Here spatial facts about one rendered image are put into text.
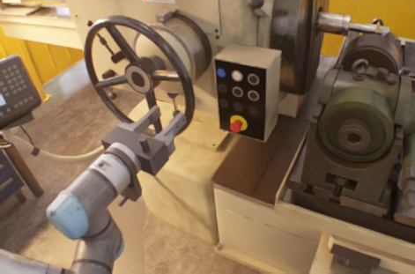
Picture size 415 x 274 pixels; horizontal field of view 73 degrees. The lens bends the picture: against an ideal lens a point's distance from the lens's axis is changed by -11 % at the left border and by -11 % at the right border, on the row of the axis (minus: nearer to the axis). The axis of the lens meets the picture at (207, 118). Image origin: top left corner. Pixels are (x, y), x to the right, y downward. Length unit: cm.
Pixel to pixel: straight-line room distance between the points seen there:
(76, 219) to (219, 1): 64
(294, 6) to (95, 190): 71
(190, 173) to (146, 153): 95
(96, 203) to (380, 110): 62
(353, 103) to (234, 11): 39
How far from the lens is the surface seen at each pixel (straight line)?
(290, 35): 94
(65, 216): 53
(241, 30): 87
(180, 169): 154
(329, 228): 101
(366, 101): 77
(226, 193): 145
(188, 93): 73
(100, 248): 59
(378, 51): 104
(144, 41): 92
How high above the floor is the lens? 172
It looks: 38 degrees down
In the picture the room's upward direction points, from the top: 6 degrees counter-clockwise
